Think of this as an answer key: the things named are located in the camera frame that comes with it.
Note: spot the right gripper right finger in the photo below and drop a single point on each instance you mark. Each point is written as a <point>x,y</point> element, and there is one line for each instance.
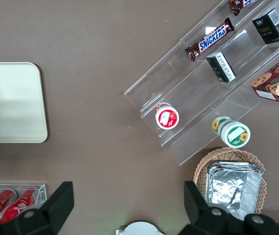
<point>203,218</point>

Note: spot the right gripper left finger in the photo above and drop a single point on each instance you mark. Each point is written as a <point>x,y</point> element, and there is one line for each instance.
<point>48,213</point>

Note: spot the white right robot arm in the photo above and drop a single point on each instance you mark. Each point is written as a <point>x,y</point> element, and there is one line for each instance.
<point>139,228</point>

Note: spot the light wicker basket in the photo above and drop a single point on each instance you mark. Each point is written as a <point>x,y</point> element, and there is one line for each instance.
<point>203,166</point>

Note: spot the cream rectangular tray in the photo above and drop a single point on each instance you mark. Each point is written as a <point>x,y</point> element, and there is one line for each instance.
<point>11,102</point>

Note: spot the clear acrylic bottle rack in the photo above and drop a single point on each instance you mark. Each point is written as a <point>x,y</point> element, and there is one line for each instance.
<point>42,193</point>

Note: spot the stack of foil trays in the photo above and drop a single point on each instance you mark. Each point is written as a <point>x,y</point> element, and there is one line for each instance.
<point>232,188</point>

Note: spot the green lid cup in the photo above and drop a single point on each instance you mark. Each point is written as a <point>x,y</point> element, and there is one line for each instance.
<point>235,133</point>

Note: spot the red lid cup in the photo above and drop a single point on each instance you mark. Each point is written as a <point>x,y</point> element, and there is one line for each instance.
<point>167,117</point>

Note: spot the clear acrylic step shelf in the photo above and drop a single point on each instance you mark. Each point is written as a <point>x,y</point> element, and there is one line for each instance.
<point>190,93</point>

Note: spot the small black box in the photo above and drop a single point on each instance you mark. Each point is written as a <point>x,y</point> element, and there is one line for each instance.
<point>221,67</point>
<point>271,27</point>

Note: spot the Snickers bar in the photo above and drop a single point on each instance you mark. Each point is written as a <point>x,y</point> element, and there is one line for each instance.
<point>237,6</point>
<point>211,39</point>

